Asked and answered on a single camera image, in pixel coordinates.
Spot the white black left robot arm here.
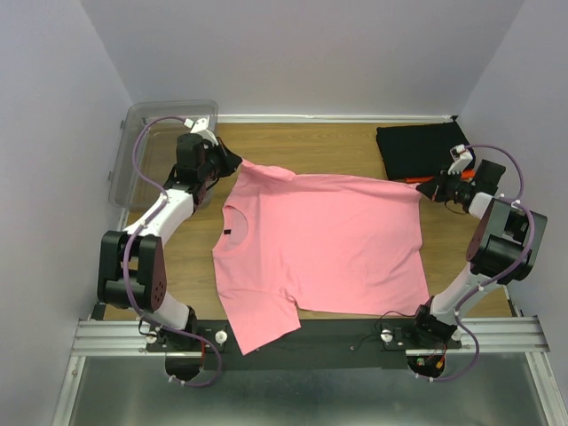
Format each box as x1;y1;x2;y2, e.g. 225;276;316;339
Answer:
97;131;241;351

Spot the folded orange t shirt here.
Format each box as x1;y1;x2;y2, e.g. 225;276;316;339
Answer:
403;169;475;184

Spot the aluminium frame rail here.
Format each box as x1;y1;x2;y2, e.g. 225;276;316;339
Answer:
51;114;551;426

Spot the clear plastic bin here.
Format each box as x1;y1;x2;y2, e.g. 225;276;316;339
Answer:
109;99;218;211

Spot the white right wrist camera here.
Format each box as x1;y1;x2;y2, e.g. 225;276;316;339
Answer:
446;145;473;175

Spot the pink t shirt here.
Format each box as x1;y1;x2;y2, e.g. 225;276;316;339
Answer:
212;162;429;354

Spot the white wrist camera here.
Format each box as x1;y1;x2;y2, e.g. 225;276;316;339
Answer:
183;117;218;146
446;145;473;175

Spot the folded black t shirt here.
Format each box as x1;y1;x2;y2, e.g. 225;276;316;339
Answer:
376;122;469;180

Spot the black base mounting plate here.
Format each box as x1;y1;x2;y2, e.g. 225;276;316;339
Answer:
146;316;466;380

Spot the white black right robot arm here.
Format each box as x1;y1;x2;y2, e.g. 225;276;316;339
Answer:
406;160;548;348

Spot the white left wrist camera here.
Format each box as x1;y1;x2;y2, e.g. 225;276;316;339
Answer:
183;117;218;146

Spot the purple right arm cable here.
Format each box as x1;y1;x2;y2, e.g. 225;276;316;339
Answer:
414;143;533;383

